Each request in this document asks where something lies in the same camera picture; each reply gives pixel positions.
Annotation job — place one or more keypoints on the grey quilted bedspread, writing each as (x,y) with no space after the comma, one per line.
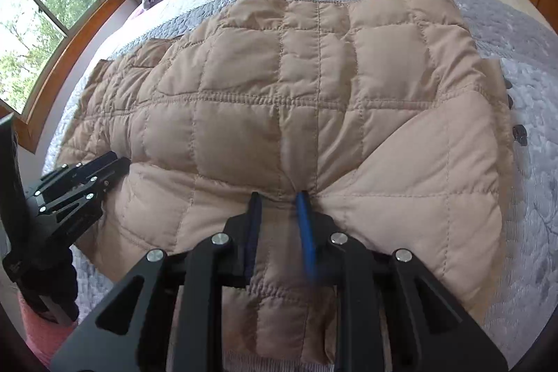
(527,189)

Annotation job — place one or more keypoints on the large wooden window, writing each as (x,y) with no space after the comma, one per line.
(52,6)

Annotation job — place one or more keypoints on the pink knitted cloth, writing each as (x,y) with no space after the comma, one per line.
(37,328)

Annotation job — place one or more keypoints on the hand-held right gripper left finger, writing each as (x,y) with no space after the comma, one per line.
(205,267)

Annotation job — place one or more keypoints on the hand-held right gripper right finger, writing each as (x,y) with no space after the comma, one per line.
(357,280)

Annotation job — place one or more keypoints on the beige quilted jacket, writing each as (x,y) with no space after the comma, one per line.
(348,93)

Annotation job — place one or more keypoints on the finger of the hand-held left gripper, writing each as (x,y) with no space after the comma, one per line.
(78,208)
(87,173)

